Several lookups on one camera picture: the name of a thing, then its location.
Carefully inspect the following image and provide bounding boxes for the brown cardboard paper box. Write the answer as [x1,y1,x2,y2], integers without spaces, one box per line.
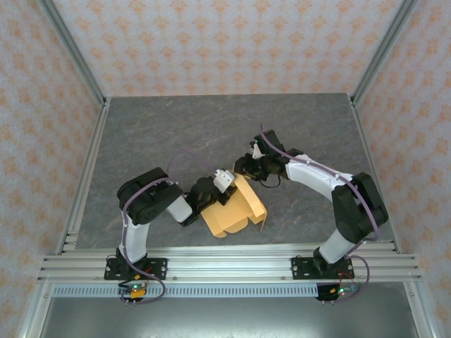
[200,172,268,239]

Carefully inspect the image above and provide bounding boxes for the grey metal sheet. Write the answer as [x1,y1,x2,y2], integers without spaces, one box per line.
[35,297,420,338]

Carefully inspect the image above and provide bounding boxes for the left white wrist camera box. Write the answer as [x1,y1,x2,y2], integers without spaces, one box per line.
[210,168,236,194]

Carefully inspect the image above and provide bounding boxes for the thin black cable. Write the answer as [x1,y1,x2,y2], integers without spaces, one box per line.
[259,174,283,189]

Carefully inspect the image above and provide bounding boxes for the aluminium mounting rail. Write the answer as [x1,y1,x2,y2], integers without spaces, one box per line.
[37,246,422,283]

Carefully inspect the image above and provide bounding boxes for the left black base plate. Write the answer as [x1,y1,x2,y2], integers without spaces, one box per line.
[104,258,168,281]

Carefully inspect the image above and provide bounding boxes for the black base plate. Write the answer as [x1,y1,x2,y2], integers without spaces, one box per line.
[104,258,168,281]
[290,256,355,282]

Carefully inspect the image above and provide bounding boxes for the slotted grey cable duct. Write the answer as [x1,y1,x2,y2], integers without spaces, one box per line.
[51,284,320,299]

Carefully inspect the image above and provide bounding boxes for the right aluminium table side rail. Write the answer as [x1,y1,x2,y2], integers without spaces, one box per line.
[348,94,402,254]

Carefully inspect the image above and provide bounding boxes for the aluminium table side rail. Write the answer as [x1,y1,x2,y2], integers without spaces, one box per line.
[54,97,112,255]
[348,94,402,254]

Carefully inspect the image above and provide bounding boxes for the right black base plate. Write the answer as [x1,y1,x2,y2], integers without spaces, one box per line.
[290,256,355,282]

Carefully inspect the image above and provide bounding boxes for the left aluminium table side rail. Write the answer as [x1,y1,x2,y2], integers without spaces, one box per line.
[54,97,112,255]

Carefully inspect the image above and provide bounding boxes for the right aluminium frame post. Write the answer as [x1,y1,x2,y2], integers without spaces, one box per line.
[350,0,420,107]

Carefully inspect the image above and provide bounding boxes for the aluminium frame post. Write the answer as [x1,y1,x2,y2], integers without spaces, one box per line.
[37,0,108,107]
[350,0,420,107]

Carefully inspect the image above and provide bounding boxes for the left aluminium frame post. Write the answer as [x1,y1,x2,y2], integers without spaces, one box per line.
[37,0,108,107]

